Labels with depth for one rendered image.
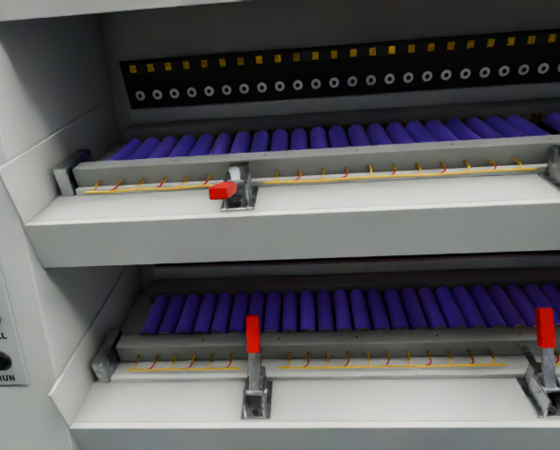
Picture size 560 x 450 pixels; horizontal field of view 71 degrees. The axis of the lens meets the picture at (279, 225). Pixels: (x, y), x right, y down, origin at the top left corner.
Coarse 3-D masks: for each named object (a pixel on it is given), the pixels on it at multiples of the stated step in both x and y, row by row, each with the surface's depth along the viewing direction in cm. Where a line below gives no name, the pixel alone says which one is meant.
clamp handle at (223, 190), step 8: (232, 168) 32; (232, 176) 32; (240, 176) 32; (216, 184) 27; (224, 184) 27; (232, 184) 27; (240, 184) 31; (216, 192) 25; (224, 192) 25; (232, 192) 27
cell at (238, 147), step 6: (240, 132) 43; (246, 132) 43; (240, 138) 41; (246, 138) 42; (234, 144) 40; (240, 144) 40; (246, 144) 41; (234, 150) 38; (240, 150) 39; (246, 150) 40
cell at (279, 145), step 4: (276, 132) 42; (280, 132) 42; (284, 132) 42; (272, 136) 42; (276, 136) 41; (280, 136) 41; (284, 136) 41; (272, 140) 41; (276, 140) 40; (280, 140) 40; (284, 140) 40; (272, 144) 40; (276, 144) 39; (280, 144) 39; (284, 144) 39; (272, 148) 38; (276, 148) 38; (280, 148) 38; (284, 148) 38
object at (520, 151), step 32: (128, 160) 37; (160, 160) 36; (192, 160) 36; (224, 160) 35; (256, 160) 35; (288, 160) 35; (320, 160) 35; (352, 160) 35; (384, 160) 35; (416, 160) 34; (448, 160) 34; (480, 160) 34; (512, 160) 34; (544, 160) 34; (96, 192) 35
